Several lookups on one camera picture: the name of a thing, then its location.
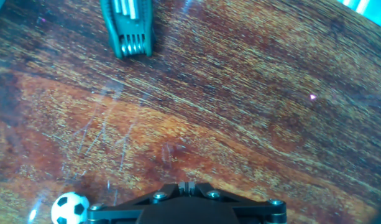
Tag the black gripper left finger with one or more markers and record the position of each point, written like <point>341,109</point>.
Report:
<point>122,213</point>

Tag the green folding hex key set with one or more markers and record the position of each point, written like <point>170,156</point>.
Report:
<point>128,28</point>

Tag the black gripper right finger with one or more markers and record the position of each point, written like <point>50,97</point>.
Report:
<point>258,213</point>

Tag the small black white soccer ball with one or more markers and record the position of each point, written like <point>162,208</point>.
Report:
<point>69,208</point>

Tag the glossy red-brown wooden board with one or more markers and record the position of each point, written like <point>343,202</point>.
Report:
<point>209,109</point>

